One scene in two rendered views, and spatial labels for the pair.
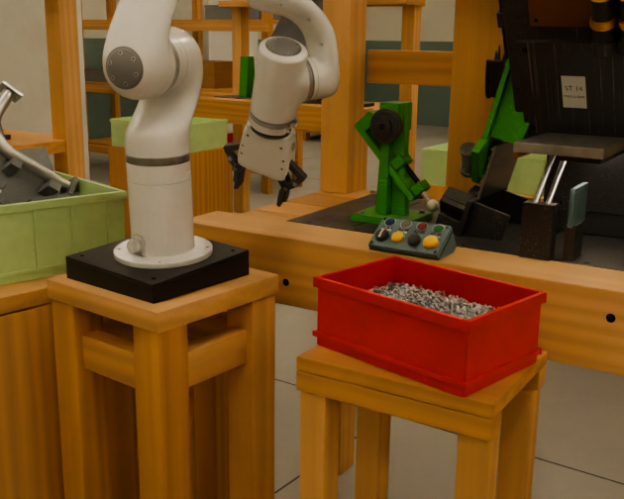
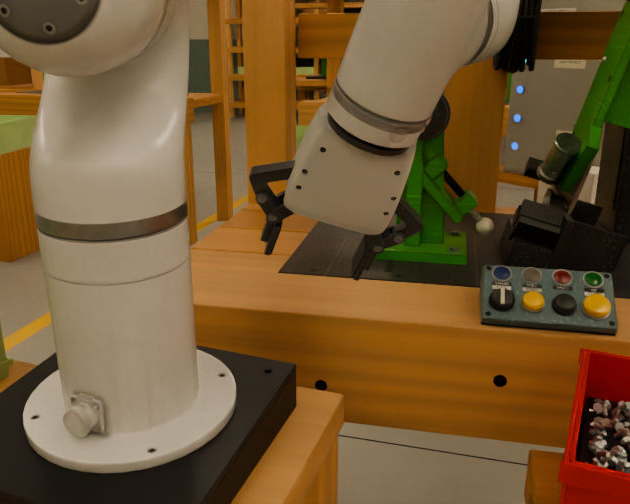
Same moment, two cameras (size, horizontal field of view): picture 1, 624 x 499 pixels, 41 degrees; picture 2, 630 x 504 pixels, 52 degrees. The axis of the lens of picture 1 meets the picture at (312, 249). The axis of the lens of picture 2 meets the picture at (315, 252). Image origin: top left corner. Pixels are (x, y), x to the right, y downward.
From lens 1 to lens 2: 108 cm
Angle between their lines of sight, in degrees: 19
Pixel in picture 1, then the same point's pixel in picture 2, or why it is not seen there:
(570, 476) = (519, 474)
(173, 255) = (173, 420)
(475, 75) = not seen: hidden behind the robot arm
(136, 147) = (72, 197)
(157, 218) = (137, 353)
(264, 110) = (396, 91)
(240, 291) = (312, 460)
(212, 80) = (4, 77)
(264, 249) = (278, 336)
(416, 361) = not seen: outside the picture
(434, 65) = not seen: hidden behind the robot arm
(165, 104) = (121, 88)
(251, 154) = (322, 189)
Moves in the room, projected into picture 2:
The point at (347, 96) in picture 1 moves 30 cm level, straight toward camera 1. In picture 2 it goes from (282, 76) to (330, 86)
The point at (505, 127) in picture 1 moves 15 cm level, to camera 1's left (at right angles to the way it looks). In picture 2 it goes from (629, 107) to (536, 110)
